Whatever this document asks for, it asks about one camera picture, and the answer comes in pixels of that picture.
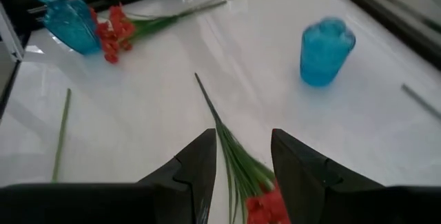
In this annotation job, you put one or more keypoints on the squat blue glass vase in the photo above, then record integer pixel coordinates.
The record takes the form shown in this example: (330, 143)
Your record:
(324, 55)

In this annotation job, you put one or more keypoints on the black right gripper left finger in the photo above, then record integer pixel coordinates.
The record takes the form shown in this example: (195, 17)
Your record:
(165, 200)

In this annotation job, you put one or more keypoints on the red artificial flower bunch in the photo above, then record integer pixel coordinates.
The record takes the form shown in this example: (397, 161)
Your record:
(113, 34)
(237, 162)

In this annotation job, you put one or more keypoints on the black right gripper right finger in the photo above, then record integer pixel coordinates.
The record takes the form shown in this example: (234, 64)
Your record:
(327, 196)

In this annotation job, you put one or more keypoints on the blue bottle-shaped glass vase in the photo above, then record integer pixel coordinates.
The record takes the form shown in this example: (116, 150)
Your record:
(69, 27)

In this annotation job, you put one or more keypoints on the red artificial tulip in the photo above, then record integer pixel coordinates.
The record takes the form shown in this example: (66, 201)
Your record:
(62, 131)

